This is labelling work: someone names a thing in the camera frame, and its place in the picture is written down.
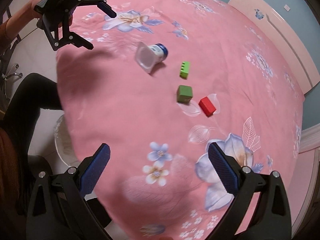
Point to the pink floral blanket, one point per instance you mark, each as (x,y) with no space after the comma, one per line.
(140,120)

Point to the person's left forearm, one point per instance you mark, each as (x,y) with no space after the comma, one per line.
(17,17)

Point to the white wall socket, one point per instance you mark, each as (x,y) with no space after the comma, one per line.
(287,7)

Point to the person's brown top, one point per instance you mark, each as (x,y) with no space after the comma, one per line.
(7,167)

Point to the cream headboard with butterfly print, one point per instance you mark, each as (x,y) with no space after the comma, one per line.
(282,37)

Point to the green cube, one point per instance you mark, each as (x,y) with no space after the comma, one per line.
(185,93)

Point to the red block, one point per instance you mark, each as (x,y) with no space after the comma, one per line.
(207,105)

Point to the light green toy brick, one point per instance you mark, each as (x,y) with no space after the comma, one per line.
(184,69)

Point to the white bin with plastic liner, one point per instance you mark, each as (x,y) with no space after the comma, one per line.
(62,145)

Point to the chair with chrome base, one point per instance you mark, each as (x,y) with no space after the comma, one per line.
(17,74)

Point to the white yogurt cup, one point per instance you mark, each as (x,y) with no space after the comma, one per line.
(156,52)

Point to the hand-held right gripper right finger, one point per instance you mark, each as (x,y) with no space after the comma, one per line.
(223,168)

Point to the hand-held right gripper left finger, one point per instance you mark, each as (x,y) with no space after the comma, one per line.
(93,170)

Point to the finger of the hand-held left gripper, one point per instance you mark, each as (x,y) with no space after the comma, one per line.
(107,9)
(80,41)

